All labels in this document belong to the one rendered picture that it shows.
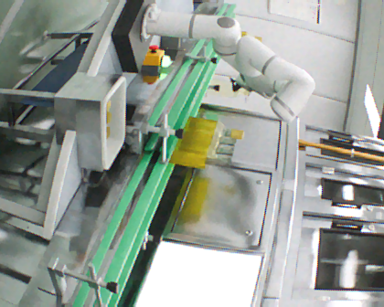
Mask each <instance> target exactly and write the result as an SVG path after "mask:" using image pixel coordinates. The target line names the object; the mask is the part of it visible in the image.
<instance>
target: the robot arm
mask: <svg viewBox="0 0 384 307"><path fill-rule="evenodd" d="M142 30H143V38H149V37H150V36H151V35H152V36H155V35H158V36H163V37H180V38H193V39H203V38H211V37H212V48H213V50H214V52H215V54H216V55H218V56H219V57H220V58H221V59H223V60H224V61H225V62H226V63H227V64H230V65H231V66H232V67H233V68H234V69H235V70H237V71H238V72H239V74H240V75H239V76H238V77H237V78H236V79H235V80H234V79H233V78H231V77H229V79H230V82H231V83H232V86H231V87H232V91H234V92H235V91H236V90H240V89H244V90H247V91H248V92H249V93H251V92H252V91H254V92H255V91H256V92H257V93H259V94H260V95H262V97H263V98H264V99H272V100H271V103H270V105H271V108H272V111H273V113H274V114H275V115H276V116H277V117H278V118H280V119H281V120H282V121H283V122H286V123H290V122H292V121H293V120H294V118H295V117H296V116H298V115H297V114H298V113H299V112H300V111H301V109H303V108H304V106H305V104H306V103H307V102H308V100H309V99H308V98H309V97H310V96H311V94H312V93H313V91H314V89H315V81H314V80H313V79H312V78H311V77H310V76H309V74H308V73H307V72H305V71H304V70H303V69H301V68H299V67H298V66H295V65H294V64H292V63H290V62H288V61H286V60H284V59H282V58H280V57H279V56H278V55H276V54H275V53H274V52H272V51H271V50H270V49H268V48H267V47H266V46H265V45H263V44H262V42H260V41H259V40H258V39H256V38H255V37H251V36H242V37H241V35H240V24H239V22H238V21H237V20H236V19H235V18H232V17H229V16H203V15H197V14H184V13H178V12H166V11H161V9H157V8H156V4H151V6H150V7H149V8H148V9H147V11H146V13H145V16H144V24H143V28H142Z"/></svg>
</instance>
